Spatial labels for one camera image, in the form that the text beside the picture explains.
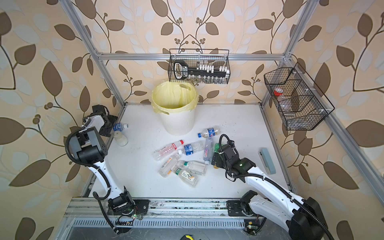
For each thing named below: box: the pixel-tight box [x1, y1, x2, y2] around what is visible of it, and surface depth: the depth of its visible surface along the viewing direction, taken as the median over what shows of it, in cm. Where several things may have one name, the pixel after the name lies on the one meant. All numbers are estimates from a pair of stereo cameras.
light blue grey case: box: [258, 147, 276, 175], surface depth 88 cm
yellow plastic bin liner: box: [151, 81, 200, 115], surface depth 98 cm
